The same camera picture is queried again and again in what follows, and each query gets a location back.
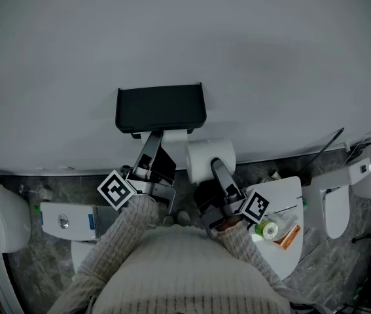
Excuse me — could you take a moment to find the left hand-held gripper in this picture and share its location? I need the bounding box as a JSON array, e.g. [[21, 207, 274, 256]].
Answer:
[[96, 131, 177, 215]]

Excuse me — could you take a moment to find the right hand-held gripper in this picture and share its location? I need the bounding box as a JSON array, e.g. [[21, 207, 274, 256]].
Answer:
[[192, 156, 270, 239]]

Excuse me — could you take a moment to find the white toilet paper roll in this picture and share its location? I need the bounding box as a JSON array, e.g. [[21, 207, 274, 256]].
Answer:
[[186, 137, 238, 185]]

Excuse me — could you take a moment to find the person's left forearm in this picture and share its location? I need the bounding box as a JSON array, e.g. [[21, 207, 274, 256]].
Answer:
[[47, 194, 160, 314]]

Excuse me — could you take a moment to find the person's right forearm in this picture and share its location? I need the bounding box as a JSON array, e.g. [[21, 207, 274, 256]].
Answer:
[[216, 219, 291, 294]]

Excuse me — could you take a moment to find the white smart toilet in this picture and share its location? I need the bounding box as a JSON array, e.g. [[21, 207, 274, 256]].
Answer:
[[243, 175, 304, 281]]

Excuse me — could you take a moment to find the white toilet with flush tank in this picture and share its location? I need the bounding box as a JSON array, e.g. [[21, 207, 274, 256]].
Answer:
[[39, 201, 120, 274]]

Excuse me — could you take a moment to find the white toilet with box tank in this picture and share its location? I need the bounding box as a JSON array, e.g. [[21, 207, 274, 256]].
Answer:
[[302, 157, 371, 240]]

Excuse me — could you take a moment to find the black shelf paper holder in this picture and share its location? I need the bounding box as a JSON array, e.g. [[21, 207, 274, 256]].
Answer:
[[115, 82, 208, 141]]

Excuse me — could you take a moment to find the person's right shoe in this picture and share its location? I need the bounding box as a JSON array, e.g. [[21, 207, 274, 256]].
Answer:
[[175, 209, 192, 227]]

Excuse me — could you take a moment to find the green tape roll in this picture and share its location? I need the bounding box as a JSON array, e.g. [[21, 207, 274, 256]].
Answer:
[[253, 211, 299, 242]]

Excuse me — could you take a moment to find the orange cardboard box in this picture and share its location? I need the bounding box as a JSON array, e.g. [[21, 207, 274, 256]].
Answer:
[[273, 223, 302, 251]]

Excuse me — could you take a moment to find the clear glass panel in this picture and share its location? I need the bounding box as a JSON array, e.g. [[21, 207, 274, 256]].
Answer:
[[298, 128, 345, 176]]

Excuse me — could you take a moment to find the person's torso in knit sweater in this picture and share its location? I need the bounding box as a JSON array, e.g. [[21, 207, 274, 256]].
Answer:
[[92, 226, 292, 314]]

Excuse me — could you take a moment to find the white floor cable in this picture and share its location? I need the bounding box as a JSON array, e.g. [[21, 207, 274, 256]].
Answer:
[[298, 234, 332, 264]]

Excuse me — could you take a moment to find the grey angle valve with hose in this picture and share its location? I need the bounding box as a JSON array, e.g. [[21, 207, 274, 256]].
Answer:
[[17, 184, 54, 201]]

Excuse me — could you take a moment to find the white urinal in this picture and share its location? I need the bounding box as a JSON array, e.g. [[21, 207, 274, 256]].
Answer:
[[0, 181, 32, 254]]

